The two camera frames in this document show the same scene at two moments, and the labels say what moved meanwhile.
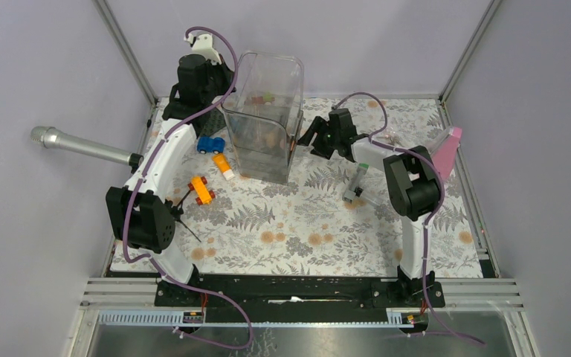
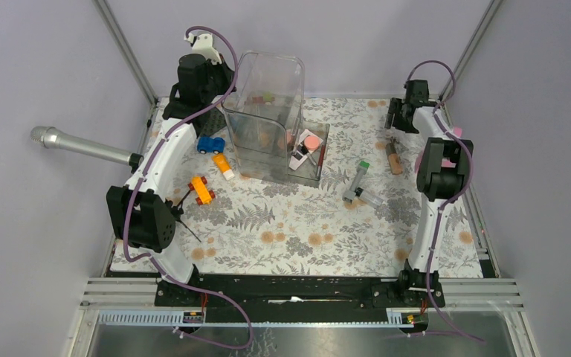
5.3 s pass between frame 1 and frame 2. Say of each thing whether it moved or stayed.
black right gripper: moved
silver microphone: stayed
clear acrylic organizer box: stayed
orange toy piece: stayed
